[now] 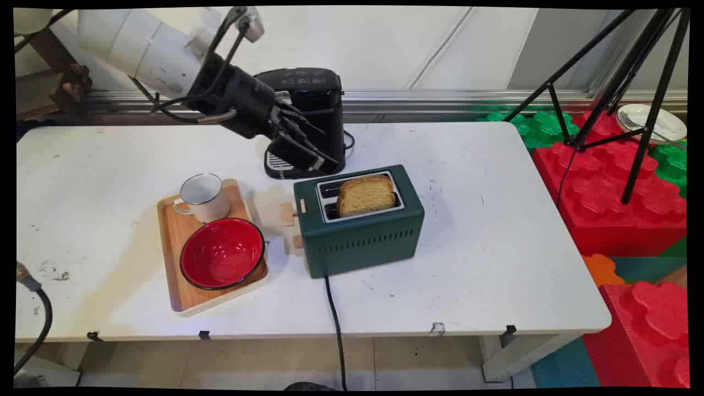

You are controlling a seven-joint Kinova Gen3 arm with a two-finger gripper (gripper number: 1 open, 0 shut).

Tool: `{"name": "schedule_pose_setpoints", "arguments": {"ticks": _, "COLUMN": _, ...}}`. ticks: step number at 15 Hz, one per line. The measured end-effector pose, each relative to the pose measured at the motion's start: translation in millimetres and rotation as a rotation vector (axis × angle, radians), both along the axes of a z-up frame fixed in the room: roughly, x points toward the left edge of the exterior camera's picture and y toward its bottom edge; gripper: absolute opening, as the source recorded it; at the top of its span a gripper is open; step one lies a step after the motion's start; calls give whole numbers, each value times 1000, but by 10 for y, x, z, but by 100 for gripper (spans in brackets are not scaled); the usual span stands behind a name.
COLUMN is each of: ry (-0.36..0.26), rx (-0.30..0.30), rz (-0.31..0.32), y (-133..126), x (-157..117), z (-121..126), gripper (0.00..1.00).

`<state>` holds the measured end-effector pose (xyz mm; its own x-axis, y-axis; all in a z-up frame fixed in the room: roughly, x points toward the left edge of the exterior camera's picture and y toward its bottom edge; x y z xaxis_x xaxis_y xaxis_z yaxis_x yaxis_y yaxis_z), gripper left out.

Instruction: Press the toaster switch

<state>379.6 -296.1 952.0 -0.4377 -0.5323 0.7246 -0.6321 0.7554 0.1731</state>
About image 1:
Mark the silver fork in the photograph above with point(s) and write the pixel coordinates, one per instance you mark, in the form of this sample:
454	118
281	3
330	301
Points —
632	122

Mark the clear tape piece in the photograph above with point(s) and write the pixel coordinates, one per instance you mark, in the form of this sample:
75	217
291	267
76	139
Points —
436	329

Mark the orange foam piece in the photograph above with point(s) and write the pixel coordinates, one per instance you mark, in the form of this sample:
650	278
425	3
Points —
600	269

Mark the aluminium wall rail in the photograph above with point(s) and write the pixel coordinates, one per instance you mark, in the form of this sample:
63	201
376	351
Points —
440	102

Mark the green toaster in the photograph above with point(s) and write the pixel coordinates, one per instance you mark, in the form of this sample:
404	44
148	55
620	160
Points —
363	242

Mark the wooden serving tray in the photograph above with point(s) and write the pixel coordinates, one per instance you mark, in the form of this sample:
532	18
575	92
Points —
181	291

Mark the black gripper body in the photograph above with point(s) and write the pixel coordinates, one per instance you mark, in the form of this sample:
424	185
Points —
236	99

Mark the white enamel mug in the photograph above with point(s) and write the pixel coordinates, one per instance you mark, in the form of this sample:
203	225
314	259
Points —
206	198

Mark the red enamel bowl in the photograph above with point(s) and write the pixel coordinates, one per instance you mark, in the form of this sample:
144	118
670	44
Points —
223	256

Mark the wooden toaster knob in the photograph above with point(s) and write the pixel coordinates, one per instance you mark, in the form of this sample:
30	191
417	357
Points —
297	242

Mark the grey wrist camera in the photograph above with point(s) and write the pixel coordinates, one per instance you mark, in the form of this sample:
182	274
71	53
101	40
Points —
251	23

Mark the white plate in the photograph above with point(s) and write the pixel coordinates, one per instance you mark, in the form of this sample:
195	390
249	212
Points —
668	124

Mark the teal foam mat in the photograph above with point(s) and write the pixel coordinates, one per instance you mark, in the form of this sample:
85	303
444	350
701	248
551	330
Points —
564	366

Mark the black table edge clip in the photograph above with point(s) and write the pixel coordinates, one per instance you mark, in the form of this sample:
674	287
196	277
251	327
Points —
93	335
510	329
204	334

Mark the black coffee machine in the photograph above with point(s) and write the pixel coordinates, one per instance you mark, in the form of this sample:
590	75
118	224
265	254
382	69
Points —
324	99

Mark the green foam block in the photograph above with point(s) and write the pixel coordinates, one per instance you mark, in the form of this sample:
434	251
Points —
674	165
542	126

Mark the white table leg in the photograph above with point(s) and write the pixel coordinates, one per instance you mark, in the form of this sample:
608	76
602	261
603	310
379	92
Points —
522	357

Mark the brown bread slice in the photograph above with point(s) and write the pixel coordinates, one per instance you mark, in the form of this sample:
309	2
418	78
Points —
366	198

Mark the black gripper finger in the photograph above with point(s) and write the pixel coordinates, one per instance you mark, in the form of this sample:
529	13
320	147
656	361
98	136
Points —
308	127
294	149

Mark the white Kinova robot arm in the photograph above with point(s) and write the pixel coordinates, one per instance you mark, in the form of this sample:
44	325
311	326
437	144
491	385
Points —
148	47

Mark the large red foam block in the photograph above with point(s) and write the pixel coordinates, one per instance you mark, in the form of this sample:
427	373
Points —
599	209

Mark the black tripod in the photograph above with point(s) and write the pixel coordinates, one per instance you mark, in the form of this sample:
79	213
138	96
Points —
643	99

